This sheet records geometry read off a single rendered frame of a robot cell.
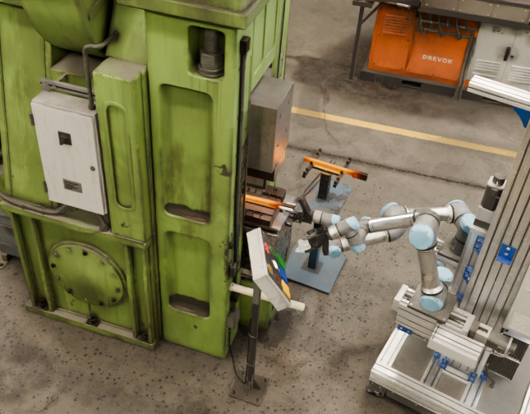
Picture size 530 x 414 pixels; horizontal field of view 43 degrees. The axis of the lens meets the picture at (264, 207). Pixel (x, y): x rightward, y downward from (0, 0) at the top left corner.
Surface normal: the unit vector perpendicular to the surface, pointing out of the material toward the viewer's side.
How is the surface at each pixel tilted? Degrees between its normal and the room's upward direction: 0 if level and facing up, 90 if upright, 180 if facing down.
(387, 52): 91
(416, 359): 0
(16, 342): 0
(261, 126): 90
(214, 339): 90
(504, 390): 0
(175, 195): 89
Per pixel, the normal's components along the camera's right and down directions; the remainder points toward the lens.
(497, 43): -0.26, 0.57
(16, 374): 0.06, -0.76
